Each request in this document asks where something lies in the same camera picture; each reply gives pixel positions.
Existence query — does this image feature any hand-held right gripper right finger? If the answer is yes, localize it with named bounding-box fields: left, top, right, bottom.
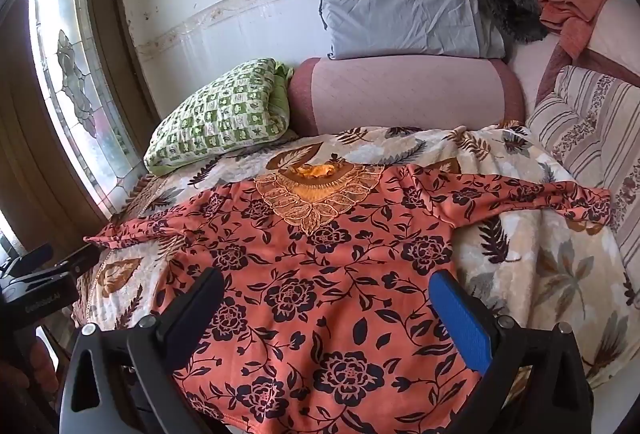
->
left=429, top=270, right=596, bottom=434

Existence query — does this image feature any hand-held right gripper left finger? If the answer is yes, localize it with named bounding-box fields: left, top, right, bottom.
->
left=60, top=268, right=226, bottom=434

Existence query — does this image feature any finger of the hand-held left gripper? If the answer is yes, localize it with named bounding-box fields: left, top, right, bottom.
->
left=59, top=243, right=103, bottom=277

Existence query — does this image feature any orange floral blouse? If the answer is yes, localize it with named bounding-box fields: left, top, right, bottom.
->
left=84, top=163, right=613, bottom=434

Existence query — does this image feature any leaf printed fleece blanket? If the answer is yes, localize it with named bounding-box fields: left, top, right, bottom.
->
left=72, top=124, right=640, bottom=390

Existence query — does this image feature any stained glass window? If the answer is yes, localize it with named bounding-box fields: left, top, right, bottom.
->
left=27, top=0, right=146, bottom=215

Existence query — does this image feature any green patterned pillow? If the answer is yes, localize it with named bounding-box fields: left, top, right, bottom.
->
left=144, top=58, right=296, bottom=176

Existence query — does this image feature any striped beige cloth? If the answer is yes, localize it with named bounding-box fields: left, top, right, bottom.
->
left=526, top=65, right=640, bottom=287

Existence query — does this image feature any pink bolster cushion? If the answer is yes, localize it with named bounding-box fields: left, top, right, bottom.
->
left=286, top=56, right=526, bottom=136

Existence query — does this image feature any grey pillow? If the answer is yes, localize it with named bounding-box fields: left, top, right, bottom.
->
left=310, top=0, right=507, bottom=61

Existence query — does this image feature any dark furry cloth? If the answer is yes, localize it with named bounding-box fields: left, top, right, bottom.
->
left=472, top=0, right=548, bottom=44

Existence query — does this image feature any pink sofa backrest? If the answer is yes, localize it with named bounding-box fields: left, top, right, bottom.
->
left=505, top=0, right=640, bottom=115

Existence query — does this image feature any plain orange cloth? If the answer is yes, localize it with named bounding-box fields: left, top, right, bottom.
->
left=536, top=0, right=620, bottom=60

